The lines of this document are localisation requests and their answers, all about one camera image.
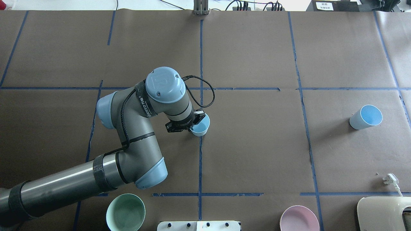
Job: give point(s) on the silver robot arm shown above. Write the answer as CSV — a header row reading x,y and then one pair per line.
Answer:
x,y
137,160

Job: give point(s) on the pink bowl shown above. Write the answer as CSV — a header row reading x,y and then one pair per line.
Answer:
x,y
298,218

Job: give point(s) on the black box with label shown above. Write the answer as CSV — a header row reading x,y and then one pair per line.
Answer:
x,y
332,5

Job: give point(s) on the aluminium frame post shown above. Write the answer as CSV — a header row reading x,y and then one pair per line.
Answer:
x,y
200,7

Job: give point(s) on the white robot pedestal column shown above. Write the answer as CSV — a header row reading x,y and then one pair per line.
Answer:
x,y
218,225

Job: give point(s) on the cream white toaster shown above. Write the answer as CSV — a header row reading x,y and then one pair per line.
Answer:
x,y
384,213

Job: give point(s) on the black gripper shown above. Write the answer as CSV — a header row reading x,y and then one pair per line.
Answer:
x,y
185,123

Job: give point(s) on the light blue cup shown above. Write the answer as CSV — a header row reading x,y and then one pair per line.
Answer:
x,y
201,128
367,116

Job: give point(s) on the mint green bowl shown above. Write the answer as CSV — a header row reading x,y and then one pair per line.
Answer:
x,y
125,213

